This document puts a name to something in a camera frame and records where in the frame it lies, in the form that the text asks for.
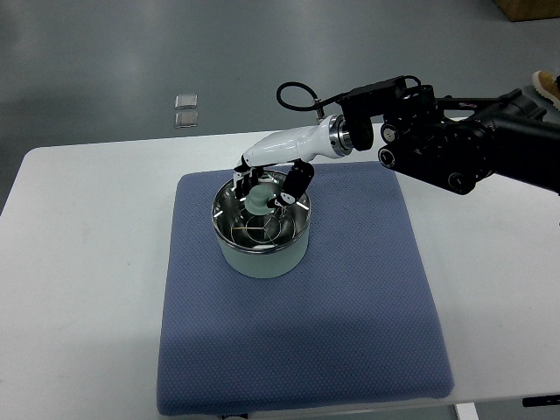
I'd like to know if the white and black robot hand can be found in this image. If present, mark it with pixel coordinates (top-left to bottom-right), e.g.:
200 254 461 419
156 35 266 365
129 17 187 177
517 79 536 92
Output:
233 115 354 208

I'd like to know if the glass lid with green knob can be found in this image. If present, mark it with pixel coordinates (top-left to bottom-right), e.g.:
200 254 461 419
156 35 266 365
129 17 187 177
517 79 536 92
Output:
212 171 312 254

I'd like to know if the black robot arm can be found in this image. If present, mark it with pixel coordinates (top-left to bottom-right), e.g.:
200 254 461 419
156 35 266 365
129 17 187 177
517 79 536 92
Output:
308 75 559 195

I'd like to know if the pale green pot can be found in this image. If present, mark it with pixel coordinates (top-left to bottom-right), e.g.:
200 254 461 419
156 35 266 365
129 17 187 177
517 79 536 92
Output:
211 165 312 280

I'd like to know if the upper metal floor plate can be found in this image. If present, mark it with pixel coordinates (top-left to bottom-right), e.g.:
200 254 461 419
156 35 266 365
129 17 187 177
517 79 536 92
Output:
174 94 198 109

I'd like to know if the metal floor plate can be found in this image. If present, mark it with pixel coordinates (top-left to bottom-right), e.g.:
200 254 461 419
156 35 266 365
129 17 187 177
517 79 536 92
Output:
174 111 199 129
174 94 198 109

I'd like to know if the lower metal floor plate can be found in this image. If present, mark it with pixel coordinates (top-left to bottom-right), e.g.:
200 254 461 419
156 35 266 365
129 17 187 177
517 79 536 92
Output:
174 111 199 129

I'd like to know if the blue padded mat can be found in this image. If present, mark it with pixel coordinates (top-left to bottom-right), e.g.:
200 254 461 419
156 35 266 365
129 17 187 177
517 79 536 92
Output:
157 162 454 416

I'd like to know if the brown shoe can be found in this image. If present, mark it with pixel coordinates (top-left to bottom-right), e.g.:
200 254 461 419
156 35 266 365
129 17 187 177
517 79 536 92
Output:
532 70 560 110

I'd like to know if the brown cardboard box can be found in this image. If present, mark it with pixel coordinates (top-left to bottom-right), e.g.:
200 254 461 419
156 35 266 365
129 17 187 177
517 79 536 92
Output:
493 0 559 22

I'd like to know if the white table leg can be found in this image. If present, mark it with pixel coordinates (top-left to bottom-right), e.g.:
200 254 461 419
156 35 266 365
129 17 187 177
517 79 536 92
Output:
454 402 480 420

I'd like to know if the black bracket under table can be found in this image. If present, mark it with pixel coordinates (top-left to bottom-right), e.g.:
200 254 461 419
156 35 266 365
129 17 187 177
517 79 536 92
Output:
522 395 560 408

